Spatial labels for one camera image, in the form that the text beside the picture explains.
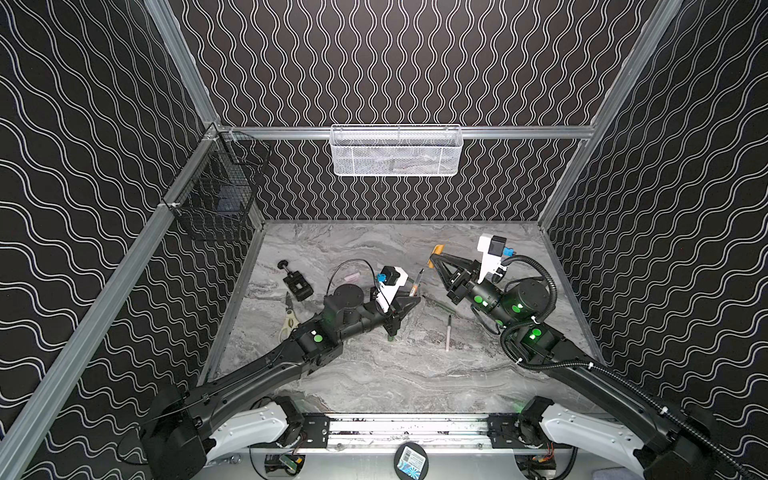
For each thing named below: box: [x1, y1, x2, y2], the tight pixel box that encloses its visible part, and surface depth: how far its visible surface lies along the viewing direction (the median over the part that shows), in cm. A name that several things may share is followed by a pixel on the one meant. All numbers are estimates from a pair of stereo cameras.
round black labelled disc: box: [393, 442, 429, 480], surface depth 70 cm
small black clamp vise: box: [277, 260, 314, 302], surface depth 104 cm
